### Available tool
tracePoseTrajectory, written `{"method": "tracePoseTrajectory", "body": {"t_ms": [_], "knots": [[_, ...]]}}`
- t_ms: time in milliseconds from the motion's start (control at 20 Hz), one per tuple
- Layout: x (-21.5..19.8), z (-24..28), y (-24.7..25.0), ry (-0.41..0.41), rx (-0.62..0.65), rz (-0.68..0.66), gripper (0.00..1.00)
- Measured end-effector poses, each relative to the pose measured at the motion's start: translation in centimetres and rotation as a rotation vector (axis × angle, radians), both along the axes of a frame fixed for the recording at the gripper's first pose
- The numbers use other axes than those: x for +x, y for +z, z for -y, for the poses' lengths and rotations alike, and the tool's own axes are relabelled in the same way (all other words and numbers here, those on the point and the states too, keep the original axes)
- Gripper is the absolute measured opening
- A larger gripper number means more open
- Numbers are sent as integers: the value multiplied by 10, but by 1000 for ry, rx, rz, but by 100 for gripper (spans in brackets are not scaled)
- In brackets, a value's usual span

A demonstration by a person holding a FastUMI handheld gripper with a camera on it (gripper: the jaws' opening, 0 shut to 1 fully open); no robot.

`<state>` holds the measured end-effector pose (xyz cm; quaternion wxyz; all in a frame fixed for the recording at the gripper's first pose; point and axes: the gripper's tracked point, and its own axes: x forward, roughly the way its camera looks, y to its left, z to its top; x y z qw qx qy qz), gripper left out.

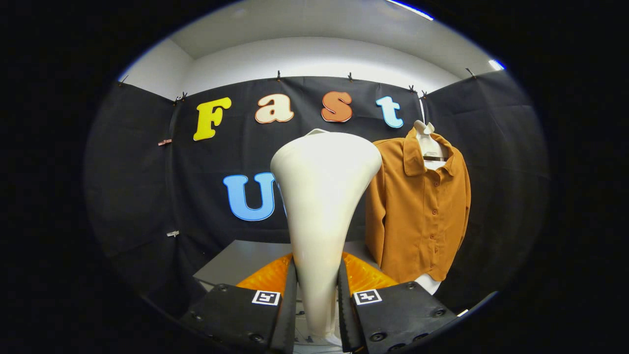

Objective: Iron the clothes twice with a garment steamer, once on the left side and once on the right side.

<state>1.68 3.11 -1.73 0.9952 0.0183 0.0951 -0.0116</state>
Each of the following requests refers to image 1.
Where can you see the ceiling light panel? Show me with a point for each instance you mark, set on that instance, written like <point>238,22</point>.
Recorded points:
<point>496,64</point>
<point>413,10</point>

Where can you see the small silver clip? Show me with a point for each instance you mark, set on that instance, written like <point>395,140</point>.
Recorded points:
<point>172,233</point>

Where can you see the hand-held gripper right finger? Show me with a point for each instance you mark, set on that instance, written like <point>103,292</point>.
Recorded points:
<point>346,314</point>

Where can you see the orange-brown button shirt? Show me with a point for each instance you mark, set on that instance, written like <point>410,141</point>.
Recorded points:
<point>413,221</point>

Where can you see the white mannequin torso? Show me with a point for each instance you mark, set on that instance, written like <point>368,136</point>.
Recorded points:
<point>430,147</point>

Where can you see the white garment steamer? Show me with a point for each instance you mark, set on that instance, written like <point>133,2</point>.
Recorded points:
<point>319,196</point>

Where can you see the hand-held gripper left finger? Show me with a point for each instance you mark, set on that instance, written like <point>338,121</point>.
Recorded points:
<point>287,314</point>

